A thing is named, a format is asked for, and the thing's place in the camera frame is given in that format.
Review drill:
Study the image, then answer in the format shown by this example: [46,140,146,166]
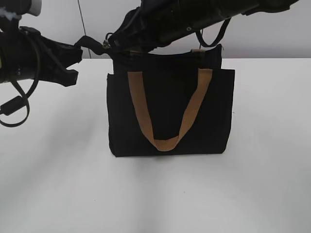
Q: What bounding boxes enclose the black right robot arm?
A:
[75,0,296,55]

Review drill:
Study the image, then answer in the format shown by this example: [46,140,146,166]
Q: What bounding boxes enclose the black camera cable left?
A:
[0,36,41,128]

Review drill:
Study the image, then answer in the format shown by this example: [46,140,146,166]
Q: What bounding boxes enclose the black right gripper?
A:
[106,0,171,53]

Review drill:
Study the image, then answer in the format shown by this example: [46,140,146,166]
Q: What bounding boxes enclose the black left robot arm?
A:
[0,17,83,87]

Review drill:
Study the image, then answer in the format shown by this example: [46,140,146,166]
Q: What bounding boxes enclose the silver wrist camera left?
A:
[0,0,42,19]

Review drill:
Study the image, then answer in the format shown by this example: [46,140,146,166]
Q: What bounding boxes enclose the black tote bag tan handles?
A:
[106,45,235,157]

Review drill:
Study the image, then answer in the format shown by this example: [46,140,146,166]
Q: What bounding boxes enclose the black cable loop right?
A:
[195,18,231,48]

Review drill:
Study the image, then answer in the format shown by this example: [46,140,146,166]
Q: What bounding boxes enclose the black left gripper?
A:
[19,26,114,87]

